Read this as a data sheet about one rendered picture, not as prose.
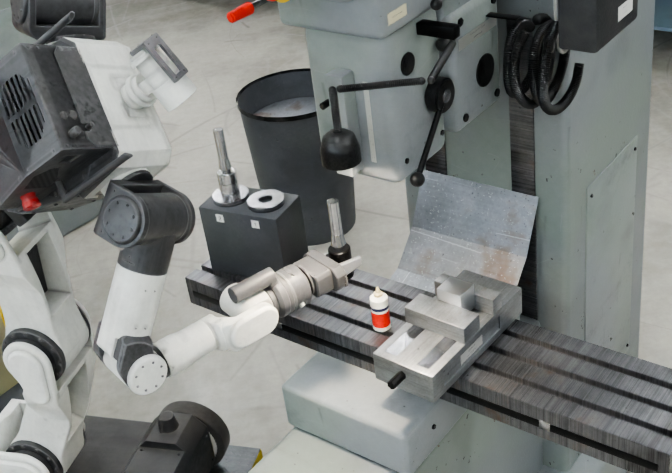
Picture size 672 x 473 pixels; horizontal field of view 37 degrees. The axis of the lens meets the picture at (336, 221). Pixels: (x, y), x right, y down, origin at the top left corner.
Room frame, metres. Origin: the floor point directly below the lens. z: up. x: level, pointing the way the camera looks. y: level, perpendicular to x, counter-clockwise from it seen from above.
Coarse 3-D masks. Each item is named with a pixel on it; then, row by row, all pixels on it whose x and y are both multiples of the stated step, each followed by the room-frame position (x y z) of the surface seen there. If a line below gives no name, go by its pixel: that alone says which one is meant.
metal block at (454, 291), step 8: (448, 280) 1.75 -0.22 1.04; (456, 280) 1.75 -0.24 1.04; (440, 288) 1.73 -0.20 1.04; (448, 288) 1.72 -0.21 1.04; (456, 288) 1.72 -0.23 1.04; (464, 288) 1.71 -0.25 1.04; (472, 288) 1.72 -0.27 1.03; (440, 296) 1.72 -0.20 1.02; (448, 296) 1.71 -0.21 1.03; (456, 296) 1.69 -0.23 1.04; (464, 296) 1.70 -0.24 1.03; (472, 296) 1.72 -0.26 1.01; (456, 304) 1.70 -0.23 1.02; (464, 304) 1.70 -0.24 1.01; (472, 304) 1.72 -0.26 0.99
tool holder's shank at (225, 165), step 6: (216, 132) 2.14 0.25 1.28; (222, 132) 2.14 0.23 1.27; (216, 138) 2.14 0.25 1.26; (222, 138) 2.14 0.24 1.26; (216, 144) 2.14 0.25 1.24; (222, 144) 2.14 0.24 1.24; (222, 150) 2.14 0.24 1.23; (222, 156) 2.14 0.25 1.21; (222, 162) 2.14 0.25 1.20; (228, 162) 2.14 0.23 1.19; (222, 168) 2.14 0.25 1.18; (228, 168) 2.14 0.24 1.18
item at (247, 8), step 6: (258, 0) 1.75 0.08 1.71; (264, 0) 1.75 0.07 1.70; (240, 6) 1.71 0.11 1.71; (246, 6) 1.72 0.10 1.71; (252, 6) 1.72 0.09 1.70; (258, 6) 1.74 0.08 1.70; (228, 12) 1.70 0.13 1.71; (234, 12) 1.69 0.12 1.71; (240, 12) 1.70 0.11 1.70; (246, 12) 1.71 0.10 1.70; (252, 12) 1.72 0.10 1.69; (228, 18) 1.69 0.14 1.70; (234, 18) 1.69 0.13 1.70; (240, 18) 1.70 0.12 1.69
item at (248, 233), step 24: (216, 192) 2.17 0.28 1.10; (240, 192) 2.15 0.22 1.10; (264, 192) 2.13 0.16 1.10; (216, 216) 2.10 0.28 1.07; (240, 216) 2.07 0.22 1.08; (264, 216) 2.04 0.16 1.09; (288, 216) 2.06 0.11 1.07; (216, 240) 2.11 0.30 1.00; (240, 240) 2.07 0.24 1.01; (264, 240) 2.04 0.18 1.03; (288, 240) 2.05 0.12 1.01; (216, 264) 2.12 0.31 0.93; (240, 264) 2.08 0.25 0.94; (264, 264) 2.05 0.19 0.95; (288, 264) 2.03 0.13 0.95
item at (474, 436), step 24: (456, 432) 1.69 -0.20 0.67; (480, 432) 1.76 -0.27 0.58; (504, 432) 1.85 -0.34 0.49; (264, 456) 1.66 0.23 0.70; (288, 456) 1.65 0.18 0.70; (312, 456) 1.64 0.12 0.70; (336, 456) 1.63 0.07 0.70; (360, 456) 1.62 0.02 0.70; (432, 456) 1.61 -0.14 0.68; (456, 456) 1.68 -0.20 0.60; (480, 456) 1.76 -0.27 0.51; (504, 456) 1.84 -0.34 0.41; (528, 456) 1.94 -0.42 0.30
